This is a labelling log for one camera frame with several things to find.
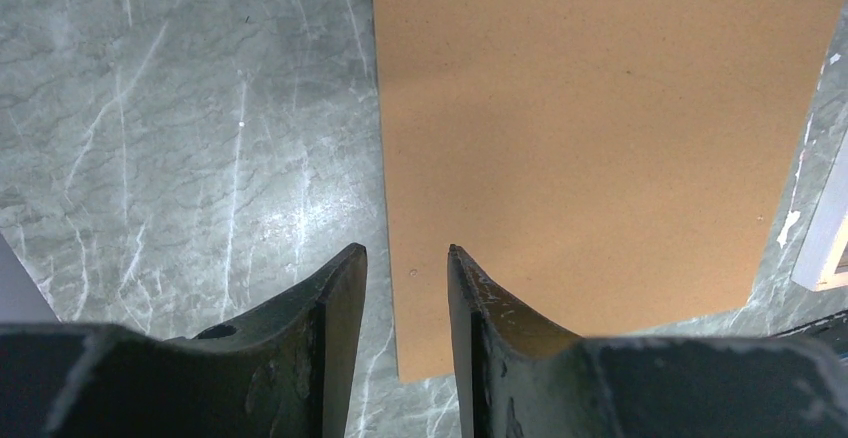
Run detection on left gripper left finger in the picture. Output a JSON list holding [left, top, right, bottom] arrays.
[[1, 243, 368, 437]]

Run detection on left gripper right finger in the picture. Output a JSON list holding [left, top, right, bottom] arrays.
[[447, 246, 847, 437]]

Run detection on brown backing board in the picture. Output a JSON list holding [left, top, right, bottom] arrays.
[[373, 0, 844, 383]]

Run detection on white wooden picture frame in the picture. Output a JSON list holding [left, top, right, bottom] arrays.
[[791, 144, 847, 291]]

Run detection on glossy photo print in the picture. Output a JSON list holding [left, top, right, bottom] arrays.
[[0, 237, 60, 323]]

